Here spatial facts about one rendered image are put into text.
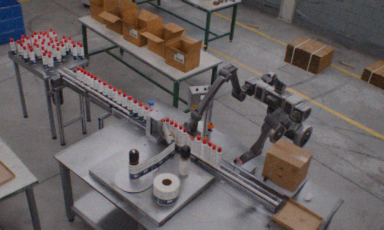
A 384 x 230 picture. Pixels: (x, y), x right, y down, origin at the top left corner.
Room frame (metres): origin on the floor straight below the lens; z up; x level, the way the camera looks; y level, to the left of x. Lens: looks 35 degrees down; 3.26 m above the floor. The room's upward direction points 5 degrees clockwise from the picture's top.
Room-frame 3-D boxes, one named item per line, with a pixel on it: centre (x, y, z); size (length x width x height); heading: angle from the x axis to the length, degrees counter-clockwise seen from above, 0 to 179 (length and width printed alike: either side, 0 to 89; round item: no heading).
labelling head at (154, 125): (2.99, 0.30, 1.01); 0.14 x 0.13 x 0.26; 53
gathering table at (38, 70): (4.32, 1.72, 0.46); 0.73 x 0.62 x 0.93; 53
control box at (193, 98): (2.94, -0.06, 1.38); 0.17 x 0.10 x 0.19; 108
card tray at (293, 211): (2.20, -0.88, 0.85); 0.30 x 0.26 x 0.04; 53
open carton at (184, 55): (4.64, 0.16, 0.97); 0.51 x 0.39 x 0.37; 142
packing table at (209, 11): (7.62, 0.37, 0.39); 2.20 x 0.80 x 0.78; 46
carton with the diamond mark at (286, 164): (2.66, -0.83, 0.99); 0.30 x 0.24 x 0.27; 55
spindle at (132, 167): (2.44, 0.41, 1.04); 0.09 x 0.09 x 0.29
